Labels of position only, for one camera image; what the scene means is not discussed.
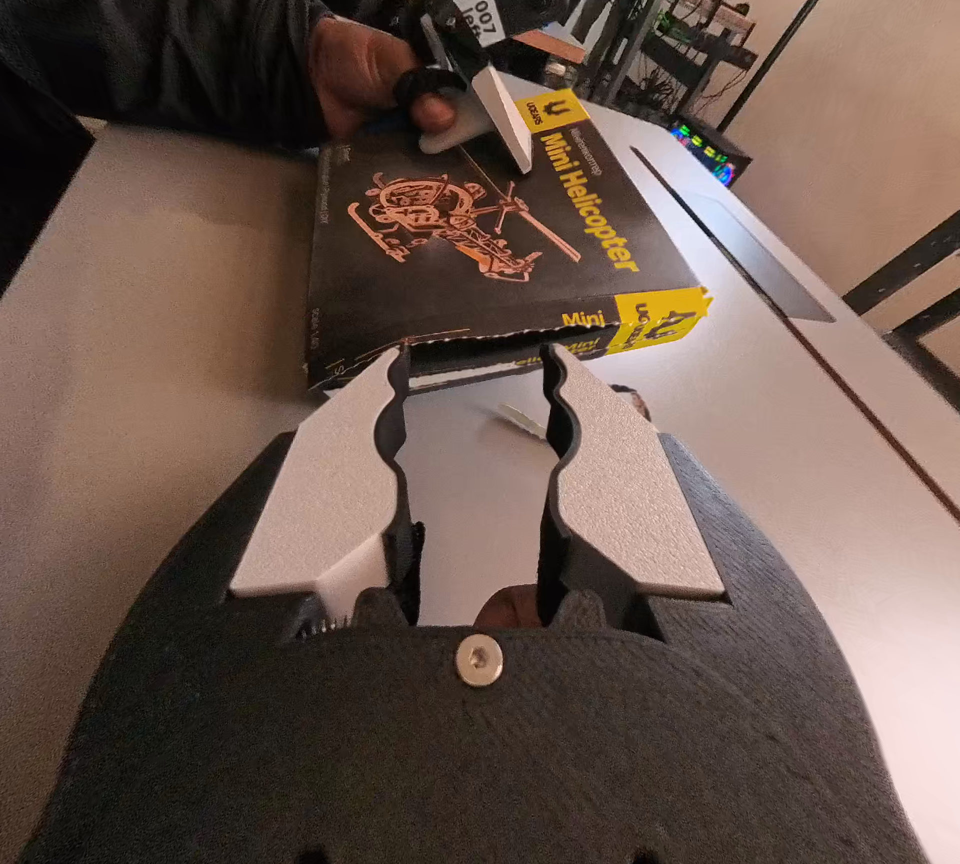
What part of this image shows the dark cloth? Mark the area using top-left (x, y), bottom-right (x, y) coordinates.
top-left (0, 65), bottom-right (97, 299)

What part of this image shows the person's left forearm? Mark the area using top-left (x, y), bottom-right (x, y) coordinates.
top-left (0, 0), bottom-right (335, 153)

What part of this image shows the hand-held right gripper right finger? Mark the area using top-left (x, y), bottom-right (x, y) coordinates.
top-left (536, 343), bottom-right (727, 629)

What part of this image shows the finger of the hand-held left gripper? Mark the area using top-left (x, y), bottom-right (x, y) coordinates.
top-left (471, 63), bottom-right (537, 177)

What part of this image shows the person's left hand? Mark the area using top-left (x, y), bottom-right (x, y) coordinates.
top-left (307, 15), bottom-right (460, 144)

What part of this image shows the clear plastic strip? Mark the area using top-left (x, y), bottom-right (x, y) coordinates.
top-left (491, 402), bottom-right (549, 439)

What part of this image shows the computer with coloured lights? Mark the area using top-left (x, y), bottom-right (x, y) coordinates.
top-left (667, 117), bottom-right (753, 189)

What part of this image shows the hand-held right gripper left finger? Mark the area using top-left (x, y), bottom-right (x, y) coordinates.
top-left (227, 345), bottom-right (427, 629)

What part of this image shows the white desk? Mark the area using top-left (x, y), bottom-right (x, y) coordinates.
top-left (0, 72), bottom-right (960, 864)

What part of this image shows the black equipment rack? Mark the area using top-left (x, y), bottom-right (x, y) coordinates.
top-left (581, 0), bottom-right (759, 130)

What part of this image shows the black slanted pole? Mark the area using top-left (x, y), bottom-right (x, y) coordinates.
top-left (718, 0), bottom-right (890, 130)

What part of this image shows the black yellow model kit box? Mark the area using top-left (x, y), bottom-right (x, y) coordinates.
top-left (306, 87), bottom-right (714, 394)

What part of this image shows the black metal frame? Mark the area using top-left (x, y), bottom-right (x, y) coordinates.
top-left (843, 210), bottom-right (960, 385)

